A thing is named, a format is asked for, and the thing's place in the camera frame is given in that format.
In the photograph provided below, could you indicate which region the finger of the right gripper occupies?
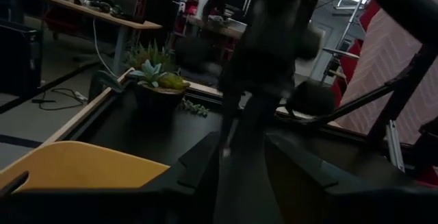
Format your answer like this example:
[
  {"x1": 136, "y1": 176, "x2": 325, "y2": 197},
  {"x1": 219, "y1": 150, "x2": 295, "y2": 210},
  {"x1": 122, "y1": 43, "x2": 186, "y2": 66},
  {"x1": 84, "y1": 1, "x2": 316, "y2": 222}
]
[
  {"x1": 220, "y1": 93, "x2": 240, "y2": 149},
  {"x1": 239, "y1": 95, "x2": 278, "y2": 139}
]

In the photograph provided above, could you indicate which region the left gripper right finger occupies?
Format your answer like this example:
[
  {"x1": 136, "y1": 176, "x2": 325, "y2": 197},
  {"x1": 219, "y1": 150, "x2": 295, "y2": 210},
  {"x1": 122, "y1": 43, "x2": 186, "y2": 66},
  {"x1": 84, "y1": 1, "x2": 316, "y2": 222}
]
[{"x1": 265, "y1": 132, "x2": 340, "y2": 224}]

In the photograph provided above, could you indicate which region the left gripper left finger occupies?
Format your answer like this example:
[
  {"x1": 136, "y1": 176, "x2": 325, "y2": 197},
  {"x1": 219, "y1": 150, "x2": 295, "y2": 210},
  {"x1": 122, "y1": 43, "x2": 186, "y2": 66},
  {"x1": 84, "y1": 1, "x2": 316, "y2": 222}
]
[{"x1": 177, "y1": 131, "x2": 222, "y2": 224}]

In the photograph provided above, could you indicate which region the succulent plant in black pot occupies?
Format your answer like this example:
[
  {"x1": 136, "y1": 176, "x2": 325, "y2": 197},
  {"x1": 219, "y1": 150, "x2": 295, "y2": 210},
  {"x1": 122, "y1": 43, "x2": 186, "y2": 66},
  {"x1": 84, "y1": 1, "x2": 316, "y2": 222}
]
[{"x1": 125, "y1": 40, "x2": 211, "y2": 119}]

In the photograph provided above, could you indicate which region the tilted red bin rack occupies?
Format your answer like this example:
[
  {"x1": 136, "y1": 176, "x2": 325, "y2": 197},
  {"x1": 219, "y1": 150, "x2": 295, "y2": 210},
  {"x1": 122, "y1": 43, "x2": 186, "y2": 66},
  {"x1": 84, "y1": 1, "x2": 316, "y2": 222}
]
[{"x1": 321, "y1": 0, "x2": 383, "y2": 110}]

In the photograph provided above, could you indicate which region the silver aluminium extrusion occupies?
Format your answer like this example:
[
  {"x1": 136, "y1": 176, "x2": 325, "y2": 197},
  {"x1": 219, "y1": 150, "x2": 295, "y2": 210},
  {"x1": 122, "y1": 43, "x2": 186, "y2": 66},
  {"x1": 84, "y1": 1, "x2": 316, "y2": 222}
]
[{"x1": 385, "y1": 119, "x2": 407, "y2": 173}]

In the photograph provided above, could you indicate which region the yellow plastic bin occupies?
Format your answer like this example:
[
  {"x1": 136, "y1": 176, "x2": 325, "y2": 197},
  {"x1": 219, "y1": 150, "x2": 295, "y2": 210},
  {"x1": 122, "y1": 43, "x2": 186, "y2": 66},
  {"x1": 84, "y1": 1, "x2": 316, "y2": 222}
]
[{"x1": 0, "y1": 140, "x2": 171, "y2": 197}]

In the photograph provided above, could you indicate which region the wooden desk with grey legs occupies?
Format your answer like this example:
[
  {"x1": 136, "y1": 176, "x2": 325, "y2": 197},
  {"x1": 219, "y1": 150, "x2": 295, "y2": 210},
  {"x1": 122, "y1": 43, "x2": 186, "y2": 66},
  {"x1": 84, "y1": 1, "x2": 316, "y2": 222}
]
[{"x1": 0, "y1": 0, "x2": 164, "y2": 77}]

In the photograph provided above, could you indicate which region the grey corner clamp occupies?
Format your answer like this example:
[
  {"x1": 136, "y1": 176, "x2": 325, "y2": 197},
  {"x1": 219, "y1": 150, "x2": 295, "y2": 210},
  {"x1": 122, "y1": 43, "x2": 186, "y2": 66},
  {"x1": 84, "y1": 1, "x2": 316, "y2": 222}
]
[{"x1": 88, "y1": 70, "x2": 126, "y2": 103}]

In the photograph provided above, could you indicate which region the black equipment case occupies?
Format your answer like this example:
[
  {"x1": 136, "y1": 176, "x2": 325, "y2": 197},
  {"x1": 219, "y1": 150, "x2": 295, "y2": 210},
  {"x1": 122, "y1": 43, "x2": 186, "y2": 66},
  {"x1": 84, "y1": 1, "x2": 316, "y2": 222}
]
[{"x1": 0, "y1": 20, "x2": 44, "y2": 97}]

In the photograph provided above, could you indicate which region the black frame strut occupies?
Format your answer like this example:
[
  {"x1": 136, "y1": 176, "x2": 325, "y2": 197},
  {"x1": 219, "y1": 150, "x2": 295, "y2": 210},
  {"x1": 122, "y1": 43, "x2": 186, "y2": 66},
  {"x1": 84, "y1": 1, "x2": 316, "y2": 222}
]
[{"x1": 300, "y1": 44, "x2": 438, "y2": 146}]

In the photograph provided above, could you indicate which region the white adapter cable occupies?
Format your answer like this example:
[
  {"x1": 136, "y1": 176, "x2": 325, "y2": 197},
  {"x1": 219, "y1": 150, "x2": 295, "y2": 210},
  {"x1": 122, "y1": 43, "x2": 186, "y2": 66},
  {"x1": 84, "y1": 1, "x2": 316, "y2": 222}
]
[{"x1": 73, "y1": 90, "x2": 89, "y2": 103}]

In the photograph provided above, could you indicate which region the white hanging cable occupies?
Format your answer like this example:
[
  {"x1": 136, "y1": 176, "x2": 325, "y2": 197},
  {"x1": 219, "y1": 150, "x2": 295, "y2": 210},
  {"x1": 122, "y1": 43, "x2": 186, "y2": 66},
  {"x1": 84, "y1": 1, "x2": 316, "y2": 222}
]
[{"x1": 92, "y1": 18, "x2": 119, "y2": 77}]

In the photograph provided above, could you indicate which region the black floor cable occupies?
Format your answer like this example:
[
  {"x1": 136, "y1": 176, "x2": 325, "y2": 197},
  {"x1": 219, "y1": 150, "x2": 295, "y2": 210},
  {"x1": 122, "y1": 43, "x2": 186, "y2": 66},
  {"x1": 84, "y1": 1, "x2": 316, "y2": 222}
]
[{"x1": 32, "y1": 86, "x2": 88, "y2": 112}]

